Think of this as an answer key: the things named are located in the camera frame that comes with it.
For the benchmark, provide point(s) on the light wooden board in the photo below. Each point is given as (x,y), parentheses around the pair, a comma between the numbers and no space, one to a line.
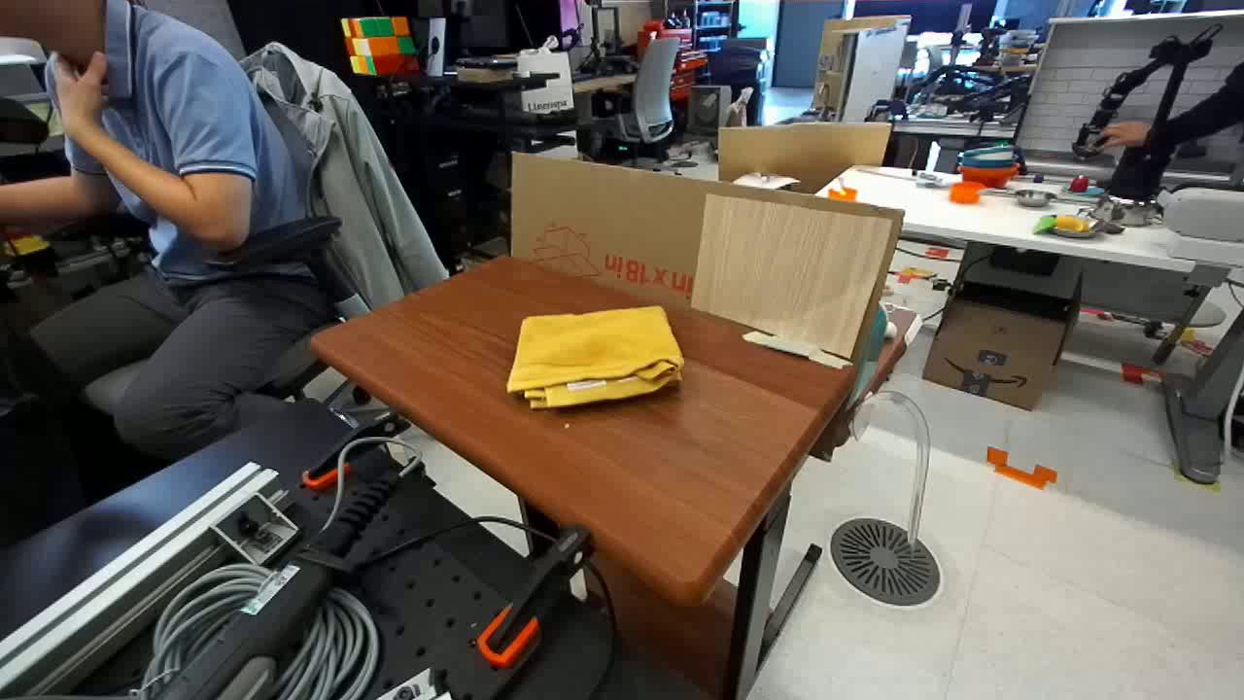
(790,266)

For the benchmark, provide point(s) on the grey jacket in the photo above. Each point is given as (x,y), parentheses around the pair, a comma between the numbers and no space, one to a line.
(363,197)

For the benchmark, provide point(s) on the yellow towel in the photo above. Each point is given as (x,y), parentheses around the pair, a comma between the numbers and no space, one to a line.
(588,353)

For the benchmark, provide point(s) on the large cardboard box red print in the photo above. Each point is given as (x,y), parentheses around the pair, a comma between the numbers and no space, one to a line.
(597,218)

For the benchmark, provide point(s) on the brown panel under table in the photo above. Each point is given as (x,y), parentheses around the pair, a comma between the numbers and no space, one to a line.
(674,637)

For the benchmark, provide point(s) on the tall white cardboard box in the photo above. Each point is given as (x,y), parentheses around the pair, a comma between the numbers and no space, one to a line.
(869,73)

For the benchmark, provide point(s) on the white bag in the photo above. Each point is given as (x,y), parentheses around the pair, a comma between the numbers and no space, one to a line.
(544,80)

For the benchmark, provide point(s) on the yellow green toy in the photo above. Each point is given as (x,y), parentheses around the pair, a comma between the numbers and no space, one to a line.
(1069,223)

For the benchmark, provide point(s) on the orange bowl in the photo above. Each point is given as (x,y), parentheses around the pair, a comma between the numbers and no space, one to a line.
(964,192)

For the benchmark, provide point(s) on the grey office chair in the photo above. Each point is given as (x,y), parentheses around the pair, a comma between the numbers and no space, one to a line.
(656,90)

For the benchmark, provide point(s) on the seated person blue shirt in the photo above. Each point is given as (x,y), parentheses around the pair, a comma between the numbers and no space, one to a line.
(197,117)

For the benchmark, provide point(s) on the metal table leg frame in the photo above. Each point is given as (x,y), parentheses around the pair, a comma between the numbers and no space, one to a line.
(758,586)

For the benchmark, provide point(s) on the aluminium profile rail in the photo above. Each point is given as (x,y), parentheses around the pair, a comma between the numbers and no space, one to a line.
(129,558)

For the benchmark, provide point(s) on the white work table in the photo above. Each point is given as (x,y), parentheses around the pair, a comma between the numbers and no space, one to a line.
(986,218)

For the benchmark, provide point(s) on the cardboard box black print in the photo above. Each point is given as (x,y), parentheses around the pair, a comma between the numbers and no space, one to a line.
(994,353)

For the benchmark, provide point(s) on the black jointed stand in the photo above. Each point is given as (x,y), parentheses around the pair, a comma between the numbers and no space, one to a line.
(1149,168)

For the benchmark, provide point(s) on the red teal bowl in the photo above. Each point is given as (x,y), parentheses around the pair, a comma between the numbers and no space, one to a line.
(994,166)

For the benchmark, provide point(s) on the round grille floor stand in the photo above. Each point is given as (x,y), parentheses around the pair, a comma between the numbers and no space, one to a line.
(884,562)

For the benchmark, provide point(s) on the person in black sleeve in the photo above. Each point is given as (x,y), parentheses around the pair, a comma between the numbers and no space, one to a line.
(1205,117)

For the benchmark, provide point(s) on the black office chair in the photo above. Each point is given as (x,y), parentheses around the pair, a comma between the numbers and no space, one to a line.
(291,239)

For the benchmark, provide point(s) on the colourful block box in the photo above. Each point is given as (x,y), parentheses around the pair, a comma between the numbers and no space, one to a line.
(373,46)

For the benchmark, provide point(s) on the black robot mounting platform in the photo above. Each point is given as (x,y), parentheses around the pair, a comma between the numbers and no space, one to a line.
(80,506)

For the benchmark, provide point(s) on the plain cardboard box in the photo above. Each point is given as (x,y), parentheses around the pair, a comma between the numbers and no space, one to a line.
(803,150)

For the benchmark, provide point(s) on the white perforated panel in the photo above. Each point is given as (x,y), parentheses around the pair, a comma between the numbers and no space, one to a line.
(1073,80)

